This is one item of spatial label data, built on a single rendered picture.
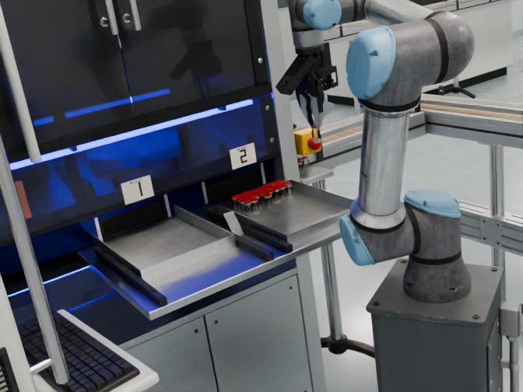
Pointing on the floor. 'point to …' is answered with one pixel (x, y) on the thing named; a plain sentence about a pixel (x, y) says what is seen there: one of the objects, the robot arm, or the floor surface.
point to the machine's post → (284, 124)
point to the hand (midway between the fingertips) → (313, 124)
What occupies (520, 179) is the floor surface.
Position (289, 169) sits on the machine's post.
